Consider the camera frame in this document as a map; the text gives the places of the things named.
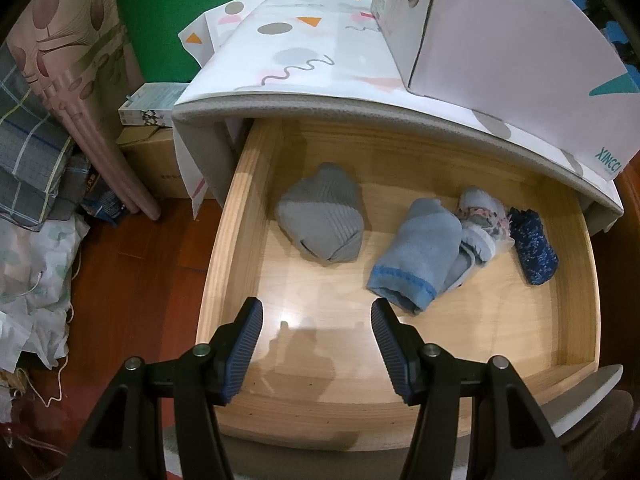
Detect small white book box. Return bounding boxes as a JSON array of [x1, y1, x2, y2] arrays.
[[118, 82, 188, 128]]

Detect grey ribbed sock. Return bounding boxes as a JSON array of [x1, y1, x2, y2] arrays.
[[275, 161, 364, 264]]

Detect pink floral fabric roll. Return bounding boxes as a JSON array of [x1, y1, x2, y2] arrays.
[[7, 0, 162, 221]]

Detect blue packet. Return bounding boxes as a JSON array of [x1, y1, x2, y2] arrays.
[[80, 187, 126, 226]]

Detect white cardboard box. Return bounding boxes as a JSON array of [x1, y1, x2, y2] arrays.
[[371, 0, 640, 181]]

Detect person's olive knit clothing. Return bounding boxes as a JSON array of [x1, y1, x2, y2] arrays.
[[547, 390, 633, 461]]

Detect white printed cloth pile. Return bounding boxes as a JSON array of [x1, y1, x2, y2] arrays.
[[0, 215, 91, 376]]

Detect white pink patterned sock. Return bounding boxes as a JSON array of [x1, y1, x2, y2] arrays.
[[442, 186, 517, 295]]

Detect green foam mat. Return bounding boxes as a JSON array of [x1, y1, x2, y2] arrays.
[[111, 0, 386, 86]]

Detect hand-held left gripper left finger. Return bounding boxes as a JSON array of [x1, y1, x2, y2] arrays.
[[57, 296, 265, 480]]

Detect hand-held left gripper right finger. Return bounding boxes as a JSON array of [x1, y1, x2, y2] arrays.
[[370, 297, 573, 480]]

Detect grey plaid blanket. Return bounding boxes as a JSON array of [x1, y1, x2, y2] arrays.
[[0, 42, 93, 233]]

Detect dark blue patterned sock bundle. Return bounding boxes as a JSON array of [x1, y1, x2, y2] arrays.
[[509, 206, 559, 287]]

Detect white patterned cabinet cover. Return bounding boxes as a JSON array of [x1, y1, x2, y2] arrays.
[[175, 0, 623, 218]]

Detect light blue sock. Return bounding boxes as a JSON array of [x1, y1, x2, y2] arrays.
[[366, 198, 463, 317]]

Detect white cord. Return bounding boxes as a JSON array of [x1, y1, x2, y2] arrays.
[[15, 260, 76, 408]]

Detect blue foam mat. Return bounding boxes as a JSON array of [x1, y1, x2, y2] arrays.
[[570, 0, 640, 68]]

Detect brown cardboard box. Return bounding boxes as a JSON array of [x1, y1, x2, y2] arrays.
[[116, 125, 193, 200]]

